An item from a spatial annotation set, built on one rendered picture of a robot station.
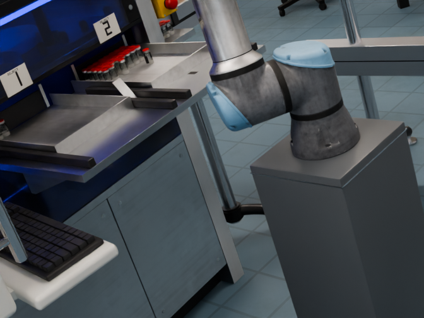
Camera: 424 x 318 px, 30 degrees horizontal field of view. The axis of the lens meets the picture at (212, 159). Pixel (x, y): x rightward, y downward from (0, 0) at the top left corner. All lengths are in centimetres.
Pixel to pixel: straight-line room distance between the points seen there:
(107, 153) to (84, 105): 38
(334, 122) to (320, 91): 8
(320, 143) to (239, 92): 21
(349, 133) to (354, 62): 134
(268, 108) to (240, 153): 210
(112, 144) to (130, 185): 55
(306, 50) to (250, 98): 15
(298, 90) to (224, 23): 20
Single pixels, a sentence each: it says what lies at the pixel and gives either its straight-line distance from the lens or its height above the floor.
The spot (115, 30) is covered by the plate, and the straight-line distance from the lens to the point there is 234.
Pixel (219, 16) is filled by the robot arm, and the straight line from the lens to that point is 159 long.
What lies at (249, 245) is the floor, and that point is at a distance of 299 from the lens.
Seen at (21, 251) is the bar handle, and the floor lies 90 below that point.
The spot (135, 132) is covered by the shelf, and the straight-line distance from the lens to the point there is 188.
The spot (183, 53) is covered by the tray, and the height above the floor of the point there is 88.
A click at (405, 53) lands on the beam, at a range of 289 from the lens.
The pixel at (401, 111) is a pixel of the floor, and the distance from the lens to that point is 370.
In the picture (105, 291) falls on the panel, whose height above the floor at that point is 33.
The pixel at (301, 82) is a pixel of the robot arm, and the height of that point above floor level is 96.
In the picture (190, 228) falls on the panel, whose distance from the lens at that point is 260.
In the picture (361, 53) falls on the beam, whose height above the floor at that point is 52.
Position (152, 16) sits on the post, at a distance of 244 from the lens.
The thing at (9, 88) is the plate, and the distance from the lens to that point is 212.
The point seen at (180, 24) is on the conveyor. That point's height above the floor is 87.
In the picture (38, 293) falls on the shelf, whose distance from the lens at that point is 155.
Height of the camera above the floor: 155
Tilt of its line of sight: 24 degrees down
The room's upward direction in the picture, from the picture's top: 19 degrees counter-clockwise
